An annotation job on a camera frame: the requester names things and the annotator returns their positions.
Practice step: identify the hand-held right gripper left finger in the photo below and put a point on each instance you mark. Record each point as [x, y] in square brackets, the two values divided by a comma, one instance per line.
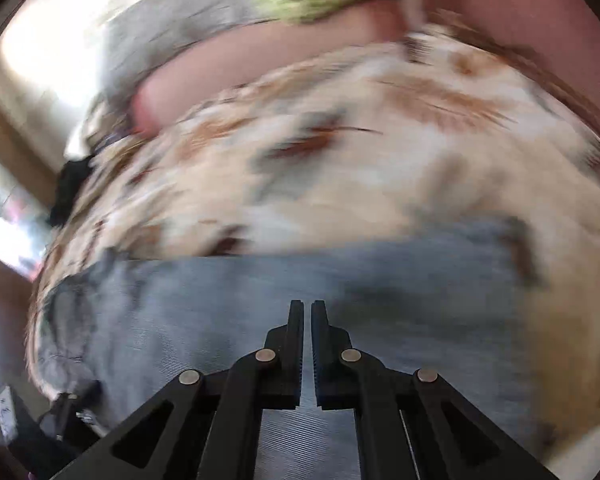
[292, 360]

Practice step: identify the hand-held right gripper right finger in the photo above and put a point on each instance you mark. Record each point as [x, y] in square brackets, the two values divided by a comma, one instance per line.
[322, 360]

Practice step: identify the blue denim pants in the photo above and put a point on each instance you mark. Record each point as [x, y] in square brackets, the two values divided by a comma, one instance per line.
[180, 300]

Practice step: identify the leaf print blanket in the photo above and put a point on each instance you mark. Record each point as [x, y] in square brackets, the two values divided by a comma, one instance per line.
[330, 185]

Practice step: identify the black crumpled cloth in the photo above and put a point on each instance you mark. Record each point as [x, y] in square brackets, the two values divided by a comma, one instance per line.
[70, 190]

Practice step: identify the pink sofa back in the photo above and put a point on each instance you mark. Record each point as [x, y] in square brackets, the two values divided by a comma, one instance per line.
[280, 45]

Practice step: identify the wooden door with stained glass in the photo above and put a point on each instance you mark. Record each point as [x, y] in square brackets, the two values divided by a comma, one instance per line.
[10, 125]

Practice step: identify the grey quilted pillow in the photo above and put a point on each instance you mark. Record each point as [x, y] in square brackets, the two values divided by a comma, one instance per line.
[180, 35]

